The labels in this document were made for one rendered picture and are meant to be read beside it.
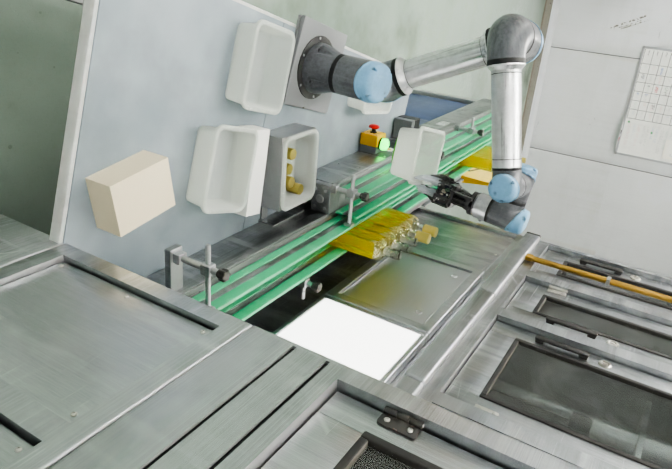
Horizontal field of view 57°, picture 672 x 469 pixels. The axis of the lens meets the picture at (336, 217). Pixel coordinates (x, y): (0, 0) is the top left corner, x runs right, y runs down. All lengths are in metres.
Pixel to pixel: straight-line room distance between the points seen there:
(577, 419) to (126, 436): 1.12
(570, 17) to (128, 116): 6.65
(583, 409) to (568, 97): 6.27
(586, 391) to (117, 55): 1.38
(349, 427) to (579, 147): 7.07
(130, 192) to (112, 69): 0.25
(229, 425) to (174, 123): 0.83
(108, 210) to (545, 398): 1.14
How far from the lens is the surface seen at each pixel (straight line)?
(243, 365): 0.98
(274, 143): 1.74
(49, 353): 1.06
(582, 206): 7.99
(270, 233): 1.79
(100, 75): 1.35
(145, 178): 1.37
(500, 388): 1.69
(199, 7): 1.52
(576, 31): 7.68
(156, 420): 0.89
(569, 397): 1.73
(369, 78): 1.76
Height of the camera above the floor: 1.79
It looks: 27 degrees down
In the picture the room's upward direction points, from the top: 107 degrees clockwise
